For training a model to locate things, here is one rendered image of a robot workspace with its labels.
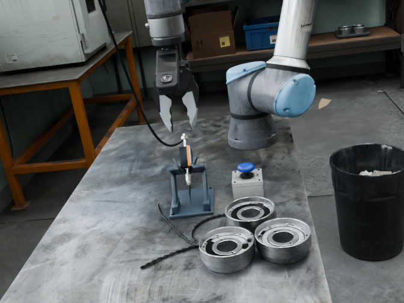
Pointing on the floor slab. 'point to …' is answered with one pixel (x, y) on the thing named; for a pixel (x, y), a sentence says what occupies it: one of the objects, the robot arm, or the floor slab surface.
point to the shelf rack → (315, 46)
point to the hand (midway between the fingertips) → (181, 126)
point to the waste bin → (369, 199)
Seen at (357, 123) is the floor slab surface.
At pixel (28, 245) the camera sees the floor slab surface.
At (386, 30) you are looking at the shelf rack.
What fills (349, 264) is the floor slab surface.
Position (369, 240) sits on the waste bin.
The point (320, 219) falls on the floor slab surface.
